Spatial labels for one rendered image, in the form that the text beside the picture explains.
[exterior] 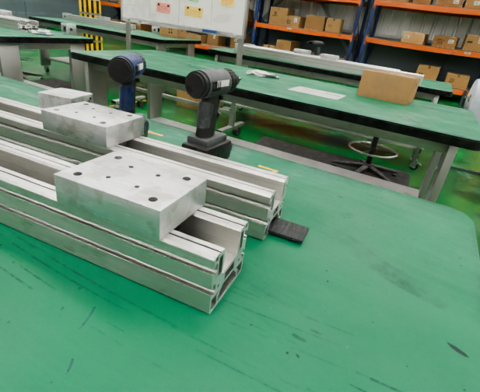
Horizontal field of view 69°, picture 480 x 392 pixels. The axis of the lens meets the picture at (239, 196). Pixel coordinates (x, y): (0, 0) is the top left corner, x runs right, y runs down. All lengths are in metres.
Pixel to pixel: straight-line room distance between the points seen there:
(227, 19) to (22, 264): 3.23
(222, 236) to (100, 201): 0.16
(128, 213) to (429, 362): 0.39
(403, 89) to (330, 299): 1.91
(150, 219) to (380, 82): 2.05
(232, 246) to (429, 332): 0.27
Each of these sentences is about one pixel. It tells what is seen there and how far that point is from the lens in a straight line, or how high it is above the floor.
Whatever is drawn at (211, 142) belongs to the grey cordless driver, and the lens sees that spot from 0.84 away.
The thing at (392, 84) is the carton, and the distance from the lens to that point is 2.33.
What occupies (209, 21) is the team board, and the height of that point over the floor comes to 1.06.
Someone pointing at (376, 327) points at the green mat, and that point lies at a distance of 0.50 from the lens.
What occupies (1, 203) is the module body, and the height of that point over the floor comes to 0.82.
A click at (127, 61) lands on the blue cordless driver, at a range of 0.88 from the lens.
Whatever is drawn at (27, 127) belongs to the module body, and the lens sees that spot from 0.85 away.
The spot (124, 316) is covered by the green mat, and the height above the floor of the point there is 0.78.
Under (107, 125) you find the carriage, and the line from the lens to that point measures 0.69.
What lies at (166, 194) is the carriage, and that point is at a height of 0.90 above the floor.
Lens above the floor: 1.10
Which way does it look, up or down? 26 degrees down
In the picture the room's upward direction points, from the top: 8 degrees clockwise
